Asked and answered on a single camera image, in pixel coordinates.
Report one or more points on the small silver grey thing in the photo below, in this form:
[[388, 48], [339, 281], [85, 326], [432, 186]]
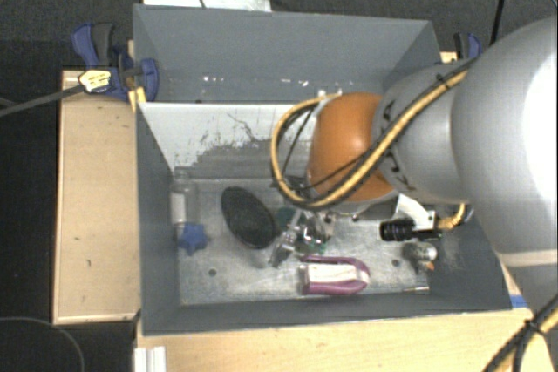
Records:
[[419, 253]]

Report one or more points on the black oval brush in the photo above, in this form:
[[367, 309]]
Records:
[[248, 218]]

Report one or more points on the blue star-shaped toy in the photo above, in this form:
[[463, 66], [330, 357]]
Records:
[[191, 236]]

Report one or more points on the black cylinder on white bracket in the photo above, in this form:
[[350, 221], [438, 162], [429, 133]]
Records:
[[396, 229]]

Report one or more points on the pale wood board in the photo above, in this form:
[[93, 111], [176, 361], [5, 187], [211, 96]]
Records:
[[96, 196]]

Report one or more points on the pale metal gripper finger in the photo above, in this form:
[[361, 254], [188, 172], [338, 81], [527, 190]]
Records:
[[288, 253], [282, 240]]

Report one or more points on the purple and white clip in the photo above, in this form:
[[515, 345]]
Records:
[[333, 274]]

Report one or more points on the grey metal bin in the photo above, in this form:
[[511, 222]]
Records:
[[261, 52]]

